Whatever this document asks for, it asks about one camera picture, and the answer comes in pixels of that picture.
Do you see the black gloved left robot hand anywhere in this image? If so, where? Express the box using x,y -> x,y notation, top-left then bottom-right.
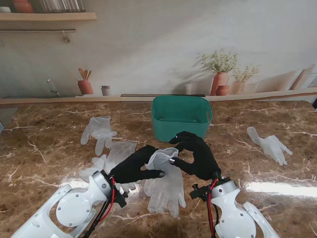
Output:
109,145 -> 166,184

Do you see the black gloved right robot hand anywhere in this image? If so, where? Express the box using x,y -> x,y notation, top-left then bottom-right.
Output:
168,131 -> 222,181

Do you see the translucent white disposable glove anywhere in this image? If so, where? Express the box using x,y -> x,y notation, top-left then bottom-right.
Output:
246,126 -> 293,166
78,154 -> 108,184
80,116 -> 118,156
106,140 -> 139,192
144,177 -> 187,219
143,147 -> 187,219

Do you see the teal plastic basket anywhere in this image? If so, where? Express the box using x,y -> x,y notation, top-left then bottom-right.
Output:
151,95 -> 213,143

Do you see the small round terracotta pot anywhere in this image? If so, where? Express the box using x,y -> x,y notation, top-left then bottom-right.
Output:
215,85 -> 230,96

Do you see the tall terracotta vase with flowers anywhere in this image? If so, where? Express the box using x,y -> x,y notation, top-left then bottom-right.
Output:
195,49 -> 238,96

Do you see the terracotta pot with wooden spoons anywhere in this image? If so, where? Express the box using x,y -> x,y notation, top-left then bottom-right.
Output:
77,67 -> 95,95

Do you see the row of books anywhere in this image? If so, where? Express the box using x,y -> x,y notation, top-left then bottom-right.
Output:
39,0 -> 86,12

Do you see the orange ceramic jar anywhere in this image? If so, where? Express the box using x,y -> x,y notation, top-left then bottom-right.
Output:
12,0 -> 34,13

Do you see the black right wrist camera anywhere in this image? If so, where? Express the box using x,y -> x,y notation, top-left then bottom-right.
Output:
190,183 -> 212,201

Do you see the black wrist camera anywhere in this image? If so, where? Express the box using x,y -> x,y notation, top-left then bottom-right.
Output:
190,183 -> 212,201
115,190 -> 129,208

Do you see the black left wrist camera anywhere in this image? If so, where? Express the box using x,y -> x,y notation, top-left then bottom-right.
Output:
115,190 -> 129,208

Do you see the red black left arm cable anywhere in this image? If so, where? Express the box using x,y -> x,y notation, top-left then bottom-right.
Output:
84,177 -> 117,238

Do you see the red black arm cable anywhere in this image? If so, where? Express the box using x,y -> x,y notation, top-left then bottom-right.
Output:
84,177 -> 117,238
207,178 -> 221,238

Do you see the red black right arm cable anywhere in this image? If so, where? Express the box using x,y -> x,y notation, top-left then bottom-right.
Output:
207,178 -> 221,238

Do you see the dark metal wall rail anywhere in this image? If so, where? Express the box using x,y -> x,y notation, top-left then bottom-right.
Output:
0,28 -> 76,32

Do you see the light wooden wall shelf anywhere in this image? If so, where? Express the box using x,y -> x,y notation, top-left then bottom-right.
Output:
0,12 -> 97,22

